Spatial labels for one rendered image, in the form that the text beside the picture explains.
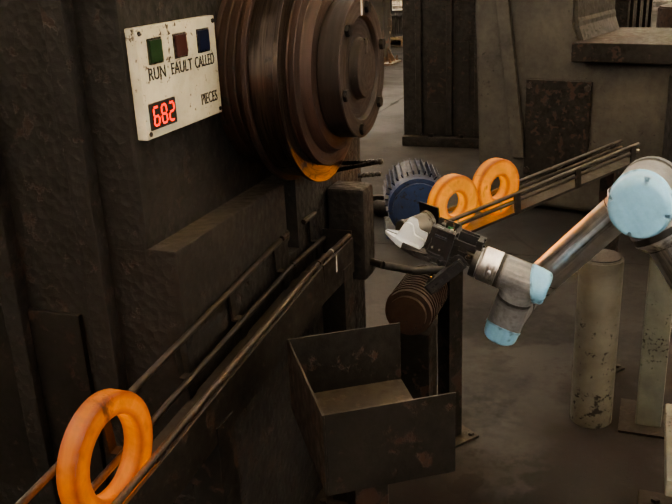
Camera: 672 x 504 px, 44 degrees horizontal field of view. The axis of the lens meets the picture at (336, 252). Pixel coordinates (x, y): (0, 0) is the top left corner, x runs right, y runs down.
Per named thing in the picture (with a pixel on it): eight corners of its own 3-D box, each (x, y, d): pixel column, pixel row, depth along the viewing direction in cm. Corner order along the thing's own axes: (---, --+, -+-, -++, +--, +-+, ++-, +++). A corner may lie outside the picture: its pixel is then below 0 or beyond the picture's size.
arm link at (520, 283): (537, 315, 171) (552, 281, 167) (487, 295, 173) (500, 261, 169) (543, 299, 177) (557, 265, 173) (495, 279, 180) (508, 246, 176)
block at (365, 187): (327, 278, 210) (322, 187, 202) (338, 267, 217) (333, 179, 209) (366, 282, 207) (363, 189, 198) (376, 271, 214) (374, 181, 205)
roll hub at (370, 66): (320, 150, 162) (312, 1, 153) (365, 122, 187) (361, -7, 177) (346, 151, 160) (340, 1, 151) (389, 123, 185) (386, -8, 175)
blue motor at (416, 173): (387, 248, 395) (385, 178, 383) (382, 213, 448) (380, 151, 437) (451, 245, 394) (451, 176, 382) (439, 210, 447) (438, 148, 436)
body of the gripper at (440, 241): (437, 214, 179) (490, 235, 176) (426, 249, 183) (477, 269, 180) (428, 225, 172) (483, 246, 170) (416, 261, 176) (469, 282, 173)
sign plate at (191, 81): (137, 140, 137) (123, 28, 131) (213, 111, 160) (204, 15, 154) (149, 141, 136) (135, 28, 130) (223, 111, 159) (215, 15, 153)
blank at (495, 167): (467, 166, 219) (476, 168, 217) (509, 150, 227) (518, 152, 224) (472, 220, 225) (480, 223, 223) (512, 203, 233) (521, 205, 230)
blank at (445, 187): (423, 182, 212) (431, 185, 209) (468, 166, 219) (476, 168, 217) (428, 238, 218) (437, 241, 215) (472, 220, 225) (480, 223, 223)
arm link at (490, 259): (495, 277, 179) (488, 292, 172) (475, 270, 180) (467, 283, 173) (507, 247, 176) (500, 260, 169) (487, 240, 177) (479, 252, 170)
